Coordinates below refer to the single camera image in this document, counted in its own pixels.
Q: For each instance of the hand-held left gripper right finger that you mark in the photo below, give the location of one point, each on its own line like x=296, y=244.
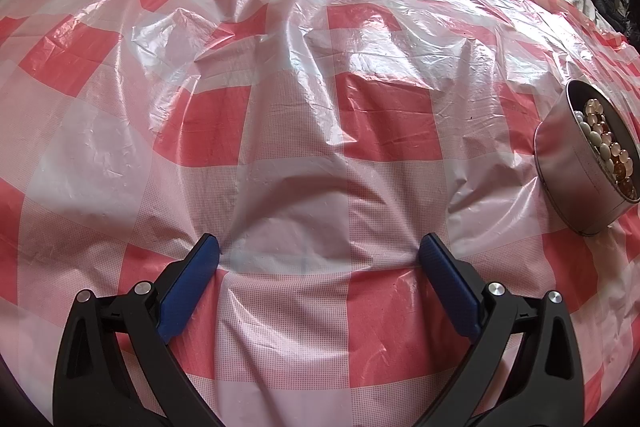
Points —
x=450, y=287

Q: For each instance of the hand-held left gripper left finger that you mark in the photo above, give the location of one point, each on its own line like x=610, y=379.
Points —
x=190, y=287

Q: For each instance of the round metal tin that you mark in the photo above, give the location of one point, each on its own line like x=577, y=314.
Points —
x=565, y=177

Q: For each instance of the red white checked plastic sheet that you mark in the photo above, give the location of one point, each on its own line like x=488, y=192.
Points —
x=300, y=57

